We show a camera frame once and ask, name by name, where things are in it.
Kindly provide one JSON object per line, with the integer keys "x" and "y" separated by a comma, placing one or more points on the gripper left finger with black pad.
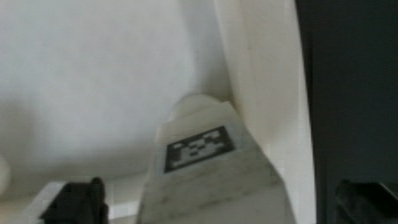
{"x": 69, "y": 204}

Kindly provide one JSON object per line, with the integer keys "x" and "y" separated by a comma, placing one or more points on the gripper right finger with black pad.
{"x": 366, "y": 203}

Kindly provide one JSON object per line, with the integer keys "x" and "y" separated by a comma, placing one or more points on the white table leg with tag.
{"x": 213, "y": 184}

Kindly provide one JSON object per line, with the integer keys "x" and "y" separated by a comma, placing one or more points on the white square table top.
{"x": 103, "y": 60}

